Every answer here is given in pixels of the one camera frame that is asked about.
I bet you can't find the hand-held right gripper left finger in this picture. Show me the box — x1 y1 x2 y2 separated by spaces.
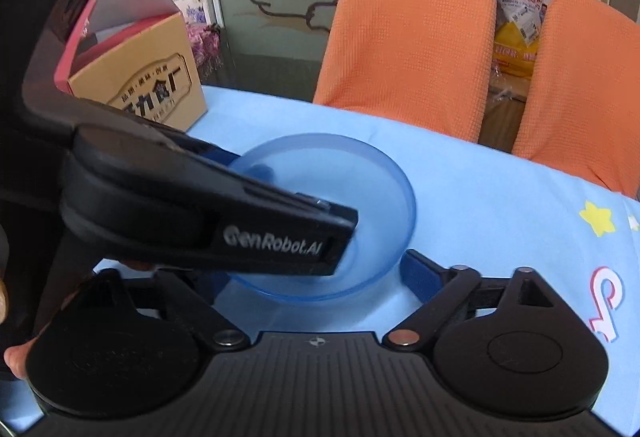
92 267 252 352

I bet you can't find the translucent blue bowl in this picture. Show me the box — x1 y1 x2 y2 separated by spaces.
220 133 417 303

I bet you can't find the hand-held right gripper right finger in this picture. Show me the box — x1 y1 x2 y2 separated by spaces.
382 249 572 351

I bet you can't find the orange chair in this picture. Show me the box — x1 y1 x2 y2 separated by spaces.
512 0 640 199
312 0 499 144

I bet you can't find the red and brown cracker box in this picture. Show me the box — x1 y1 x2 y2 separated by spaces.
54 0 209 134

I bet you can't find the person's left hand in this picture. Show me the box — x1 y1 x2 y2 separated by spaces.
0 279 32 382

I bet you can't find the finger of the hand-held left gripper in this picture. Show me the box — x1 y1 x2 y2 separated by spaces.
162 132 276 187

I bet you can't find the blue cartoon pig tablecloth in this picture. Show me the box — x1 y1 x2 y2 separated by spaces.
0 84 640 437

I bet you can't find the yellow snack packet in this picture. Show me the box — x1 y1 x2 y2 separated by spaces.
492 0 557 79

